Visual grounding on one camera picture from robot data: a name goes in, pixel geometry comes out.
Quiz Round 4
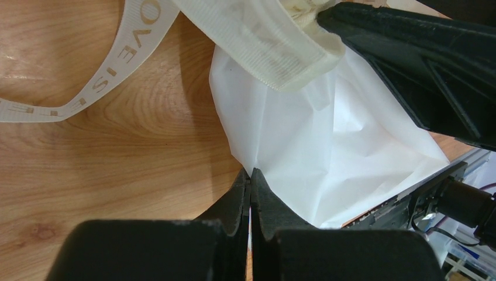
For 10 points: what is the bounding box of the cream printed ribbon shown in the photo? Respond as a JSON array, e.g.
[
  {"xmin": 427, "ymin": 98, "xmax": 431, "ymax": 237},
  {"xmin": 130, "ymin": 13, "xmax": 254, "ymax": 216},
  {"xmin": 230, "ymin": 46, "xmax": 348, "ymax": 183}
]
[{"xmin": 1, "ymin": 1, "xmax": 345, "ymax": 123}]

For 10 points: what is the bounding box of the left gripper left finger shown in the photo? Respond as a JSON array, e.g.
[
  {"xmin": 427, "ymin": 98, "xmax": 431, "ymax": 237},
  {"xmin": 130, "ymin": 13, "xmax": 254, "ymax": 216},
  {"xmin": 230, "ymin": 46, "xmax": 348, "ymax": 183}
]
[{"xmin": 47, "ymin": 170, "xmax": 250, "ymax": 280}]

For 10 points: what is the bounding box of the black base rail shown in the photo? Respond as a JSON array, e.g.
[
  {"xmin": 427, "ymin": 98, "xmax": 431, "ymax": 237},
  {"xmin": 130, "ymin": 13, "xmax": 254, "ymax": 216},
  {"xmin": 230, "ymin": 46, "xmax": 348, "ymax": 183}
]
[{"xmin": 345, "ymin": 149, "xmax": 495, "ymax": 249}]

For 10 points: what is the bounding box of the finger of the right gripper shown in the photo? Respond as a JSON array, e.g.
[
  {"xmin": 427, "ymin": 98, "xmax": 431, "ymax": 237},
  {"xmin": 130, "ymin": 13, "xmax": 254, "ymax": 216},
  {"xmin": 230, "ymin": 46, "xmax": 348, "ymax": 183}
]
[{"xmin": 317, "ymin": 2, "xmax": 495, "ymax": 151}]

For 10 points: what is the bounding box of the white wrapping paper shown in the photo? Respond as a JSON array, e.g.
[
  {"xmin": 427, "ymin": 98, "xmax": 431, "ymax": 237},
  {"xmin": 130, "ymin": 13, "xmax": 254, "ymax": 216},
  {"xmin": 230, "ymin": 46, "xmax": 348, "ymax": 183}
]
[{"xmin": 209, "ymin": 48, "xmax": 449, "ymax": 228}]

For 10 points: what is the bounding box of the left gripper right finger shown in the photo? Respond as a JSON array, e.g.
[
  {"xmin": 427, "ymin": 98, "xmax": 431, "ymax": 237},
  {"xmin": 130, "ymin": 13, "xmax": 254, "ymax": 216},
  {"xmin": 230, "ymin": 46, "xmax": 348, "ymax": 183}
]
[{"xmin": 250, "ymin": 169, "xmax": 443, "ymax": 280}]

